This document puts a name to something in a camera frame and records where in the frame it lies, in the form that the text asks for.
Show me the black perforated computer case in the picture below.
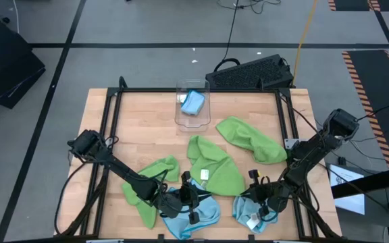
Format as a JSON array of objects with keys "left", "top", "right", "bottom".
[{"left": 205, "top": 53, "right": 295, "bottom": 90}]

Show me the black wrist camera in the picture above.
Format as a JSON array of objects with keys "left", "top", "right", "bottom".
[
  {"left": 258, "top": 184, "right": 278, "bottom": 205},
  {"left": 178, "top": 184, "right": 199, "bottom": 207}
]

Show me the large black floor case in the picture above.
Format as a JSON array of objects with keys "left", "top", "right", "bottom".
[{"left": 0, "top": 18, "right": 47, "bottom": 109}]

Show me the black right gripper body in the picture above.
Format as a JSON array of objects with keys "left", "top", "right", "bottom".
[{"left": 248, "top": 169, "right": 290, "bottom": 218}]

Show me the white-screen monitor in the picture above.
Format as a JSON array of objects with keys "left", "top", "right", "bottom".
[{"left": 329, "top": 163, "right": 366, "bottom": 216}]

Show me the light blue microfiber towel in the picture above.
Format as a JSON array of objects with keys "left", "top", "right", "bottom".
[
  {"left": 159, "top": 178, "right": 222, "bottom": 240},
  {"left": 180, "top": 90, "right": 206, "bottom": 116},
  {"left": 232, "top": 194, "right": 278, "bottom": 235}
]

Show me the clear plastic bin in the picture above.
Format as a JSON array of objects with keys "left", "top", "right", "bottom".
[{"left": 174, "top": 79, "right": 211, "bottom": 132}]

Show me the hazard-striped black floor mat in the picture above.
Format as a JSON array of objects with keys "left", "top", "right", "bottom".
[
  {"left": 328, "top": 0, "right": 389, "bottom": 12},
  {"left": 341, "top": 49, "right": 389, "bottom": 169}
]

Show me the black hanging cable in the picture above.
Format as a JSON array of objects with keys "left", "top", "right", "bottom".
[{"left": 216, "top": 0, "right": 282, "bottom": 63}]

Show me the black neighbouring rig frame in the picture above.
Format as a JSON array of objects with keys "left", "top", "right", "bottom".
[{"left": 331, "top": 90, "right": 389, "bottom": 243}]

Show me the yellow hanging cable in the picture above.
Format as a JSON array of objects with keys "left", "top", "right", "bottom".
[{"left": 290, "top": 0, "right": 319, "bottom": 87}]

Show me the green microfiber towel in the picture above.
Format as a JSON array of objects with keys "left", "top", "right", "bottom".
[
  {"left": 186, "top": 135, "right": 246, "bottom": 196},
  {"left": 215, "top": 116, "right": 288, "bottom": 165},
  {"left": 122, "top": 155, "right": 181, "bottom": 230}
]

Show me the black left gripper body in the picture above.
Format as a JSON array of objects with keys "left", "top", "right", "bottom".
[{"left": 159, "top": 171, "right": 201, "bottom": 225}]

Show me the silver metal bracket plate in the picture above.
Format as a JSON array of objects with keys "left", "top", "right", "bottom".
[{"left": 284, "top": 138, "right": 301, "bottom": 150}]

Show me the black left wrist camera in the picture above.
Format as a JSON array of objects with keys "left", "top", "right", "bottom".
[{"left": 178, "top": 184, "right": 199, "bottom": 207}]

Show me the white cloth tag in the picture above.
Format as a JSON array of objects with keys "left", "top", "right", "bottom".
[{"left": 246, "top": 212, "right": 261, "bottom": 230}]

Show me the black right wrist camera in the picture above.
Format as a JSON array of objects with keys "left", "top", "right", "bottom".
[{"left": 258, "top": 184, "right": 278, "bottom": 205}]

